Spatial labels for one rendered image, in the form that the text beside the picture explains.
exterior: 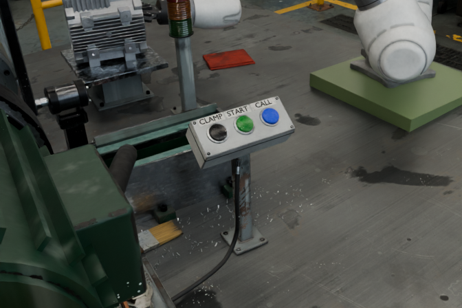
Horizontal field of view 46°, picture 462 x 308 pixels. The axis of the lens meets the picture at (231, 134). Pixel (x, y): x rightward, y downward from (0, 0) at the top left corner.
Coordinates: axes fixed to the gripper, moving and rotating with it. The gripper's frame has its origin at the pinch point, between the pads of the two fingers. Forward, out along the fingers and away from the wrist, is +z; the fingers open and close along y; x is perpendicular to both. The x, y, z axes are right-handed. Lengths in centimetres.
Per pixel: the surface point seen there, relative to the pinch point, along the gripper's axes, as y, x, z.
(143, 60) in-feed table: 7.1, 11.8, -10.9
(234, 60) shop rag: -5.3, 18.2, -43.6
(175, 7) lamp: 23.7, -7.9, -15.4
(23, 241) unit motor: 128, -26, 19
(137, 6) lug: 7.7, -3.8, -9.0
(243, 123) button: 78, -4, -13
